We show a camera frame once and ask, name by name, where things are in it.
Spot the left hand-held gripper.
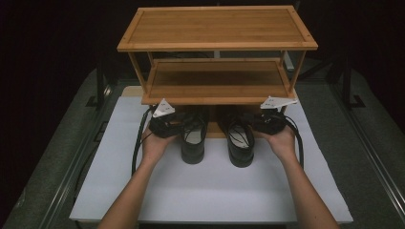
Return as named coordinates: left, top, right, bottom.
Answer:
left=148, top=97, right=186, bottom=139

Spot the white table mat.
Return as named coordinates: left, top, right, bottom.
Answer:
left=69, top=94, right=354, bottom=225

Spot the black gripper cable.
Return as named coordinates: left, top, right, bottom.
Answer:
left=279, top=114, right=306, bottom=170
left=131, top=105, right=158, bottom=177

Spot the person's right hand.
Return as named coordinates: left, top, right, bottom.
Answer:
left=253, top=124, right=298, bottom=162

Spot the wooden three-tier shoe rack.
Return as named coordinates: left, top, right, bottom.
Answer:
left=117, top=5, right=319, bottom=139

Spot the black leather shoe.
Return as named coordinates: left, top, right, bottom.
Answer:
left=219, top=106, right=256, bottom=169
left=180, top=106, right=209, bottom=165

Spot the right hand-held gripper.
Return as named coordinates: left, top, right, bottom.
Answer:
left=250, top=95, right=299, bottom=135

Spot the person's left hand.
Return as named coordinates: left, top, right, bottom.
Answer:
left=140, top=126, right=179, bottom=167

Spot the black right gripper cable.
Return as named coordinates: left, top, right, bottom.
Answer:
left=279, top=114, right=306, bottom=170

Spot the black metal stand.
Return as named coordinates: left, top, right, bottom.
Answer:
left=85, top=58, right=113, bottom=111
left=329, top=56, right=367, bottom=111

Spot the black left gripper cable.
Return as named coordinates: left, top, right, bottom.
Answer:
left=131, top=105, right=158, bottom=177

